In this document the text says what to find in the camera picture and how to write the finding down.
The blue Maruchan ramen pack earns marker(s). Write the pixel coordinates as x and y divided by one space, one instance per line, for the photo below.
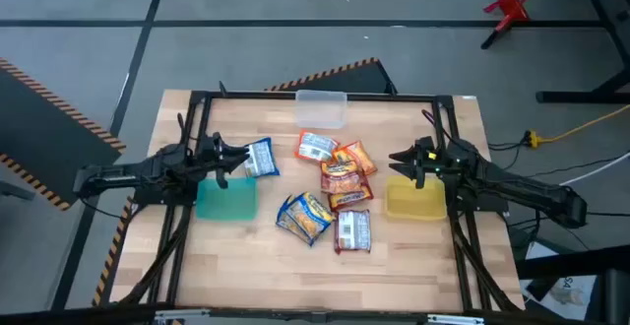
261 160
305 216

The yellow plastic bin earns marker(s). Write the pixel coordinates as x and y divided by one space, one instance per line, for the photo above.
413 204

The red metal stand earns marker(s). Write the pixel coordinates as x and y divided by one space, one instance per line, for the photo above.
512 9

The orange Maruchan ramen pack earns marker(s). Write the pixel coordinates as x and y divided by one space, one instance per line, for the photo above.
363 157
315 147

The black desk leg frame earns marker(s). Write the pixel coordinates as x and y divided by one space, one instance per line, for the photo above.
581 97

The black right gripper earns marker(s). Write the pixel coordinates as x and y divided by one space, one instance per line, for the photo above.
429 160

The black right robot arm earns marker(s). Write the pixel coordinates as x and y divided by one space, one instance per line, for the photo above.
517 187

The black hazard-striped floor mat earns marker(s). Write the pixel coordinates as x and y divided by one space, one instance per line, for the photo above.
44 133
354 81

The red Maruchan ramen pack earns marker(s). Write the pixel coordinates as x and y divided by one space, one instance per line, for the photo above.
353 231
340 177
350 199

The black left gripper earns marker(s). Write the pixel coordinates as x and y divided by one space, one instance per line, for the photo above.
212 153

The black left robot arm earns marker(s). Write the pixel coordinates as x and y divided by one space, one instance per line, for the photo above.
123 173

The hazard-striped tape strip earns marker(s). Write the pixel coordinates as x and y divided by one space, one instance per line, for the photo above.
115 239

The white printed paper sheet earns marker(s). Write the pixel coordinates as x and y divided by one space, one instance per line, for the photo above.
583 290

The silver metal bracket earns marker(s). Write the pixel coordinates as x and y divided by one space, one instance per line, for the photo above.
455 319
182 314

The green plastic bin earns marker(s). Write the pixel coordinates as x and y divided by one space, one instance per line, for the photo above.
231 202

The black metal table frame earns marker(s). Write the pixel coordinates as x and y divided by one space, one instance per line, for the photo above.
256 95

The clear plastic bin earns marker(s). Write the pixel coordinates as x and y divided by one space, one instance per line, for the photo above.
321 110

